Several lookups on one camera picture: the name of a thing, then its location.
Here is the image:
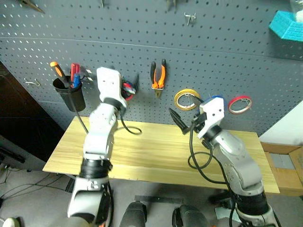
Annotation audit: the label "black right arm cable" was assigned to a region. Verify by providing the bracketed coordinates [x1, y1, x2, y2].
[187, 127, 237, 227]

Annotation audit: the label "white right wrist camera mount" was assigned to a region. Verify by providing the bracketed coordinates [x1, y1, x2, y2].
[197, 96, 225, 140]

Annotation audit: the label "metal pegboard hook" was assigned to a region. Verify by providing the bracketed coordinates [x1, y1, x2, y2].
[183, 11, 197, 26]
[23, 79, 41, 87]

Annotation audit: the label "orange and black handled screwdriver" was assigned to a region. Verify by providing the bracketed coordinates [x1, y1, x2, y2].
[50, 61, 70, 88]

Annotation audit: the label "dark cabinet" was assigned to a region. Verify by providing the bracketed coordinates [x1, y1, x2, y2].
[0, 60, 66, 171]

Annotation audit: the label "orange and black pliers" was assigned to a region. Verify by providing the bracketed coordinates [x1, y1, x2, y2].
[150, 59, 167, 99]

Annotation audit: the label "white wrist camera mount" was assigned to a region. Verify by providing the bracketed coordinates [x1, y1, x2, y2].
[197, 96, 225, 140]
[96, 67, 128, 110]

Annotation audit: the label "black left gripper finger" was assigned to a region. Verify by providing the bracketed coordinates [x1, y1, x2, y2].
[133, 73, 141, 93]

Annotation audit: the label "red tape roll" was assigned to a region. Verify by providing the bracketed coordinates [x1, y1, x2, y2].
[227, 95, 253, 116]

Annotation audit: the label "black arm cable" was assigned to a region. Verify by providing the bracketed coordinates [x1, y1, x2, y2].
[187, 127, 237, 227]
[67, 87, 143, 136]

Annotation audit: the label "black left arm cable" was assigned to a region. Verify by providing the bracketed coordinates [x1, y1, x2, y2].
[67, 87, 143, 136]

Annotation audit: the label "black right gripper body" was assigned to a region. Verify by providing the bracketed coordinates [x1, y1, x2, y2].
[188, 112, 208, 133]

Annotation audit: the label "dark rounded shape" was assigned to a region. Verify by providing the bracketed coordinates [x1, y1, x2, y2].
[119, 201, 148, 227]
[172, 204, 209, 227]

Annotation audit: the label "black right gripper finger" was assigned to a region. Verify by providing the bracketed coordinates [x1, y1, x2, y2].
[192, 94, 205, 115]
[168, 107, 190, 136]

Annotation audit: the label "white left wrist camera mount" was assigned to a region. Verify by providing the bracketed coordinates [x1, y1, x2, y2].
[96, 67, 128, 110]

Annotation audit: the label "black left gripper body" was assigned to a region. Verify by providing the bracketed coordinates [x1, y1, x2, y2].
[121, 75, 138, 102]

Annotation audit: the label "grey metal floor plate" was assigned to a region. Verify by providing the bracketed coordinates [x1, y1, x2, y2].
[134, 195, 184, 204]

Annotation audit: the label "red handled screwdriver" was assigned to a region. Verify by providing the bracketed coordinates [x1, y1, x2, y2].
[70, 62, 81, 88]

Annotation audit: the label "teal plastic basket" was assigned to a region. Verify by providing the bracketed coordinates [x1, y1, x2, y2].
[268, 10, 303, 43]

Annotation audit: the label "grey-blue perforated pegboard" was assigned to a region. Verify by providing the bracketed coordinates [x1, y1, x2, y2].
[0, 0, 303, 138]

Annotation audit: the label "yellow tape roll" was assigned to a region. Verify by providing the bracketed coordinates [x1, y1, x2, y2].
[173, 88, 202, 112]

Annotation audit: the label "long-nose pliers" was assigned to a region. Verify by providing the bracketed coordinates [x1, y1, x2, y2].
[18, 0, 45, 14]

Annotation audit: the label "hanging metal pliers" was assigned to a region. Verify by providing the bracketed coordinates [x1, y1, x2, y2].
[165, 0, 178, 12]

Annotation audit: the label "blue tape roll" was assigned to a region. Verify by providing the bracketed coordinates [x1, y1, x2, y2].
[205, 94, 228, 107]

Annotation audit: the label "black tool holder cup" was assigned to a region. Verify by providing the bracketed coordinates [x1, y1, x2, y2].
[52, 75, 87, 113]

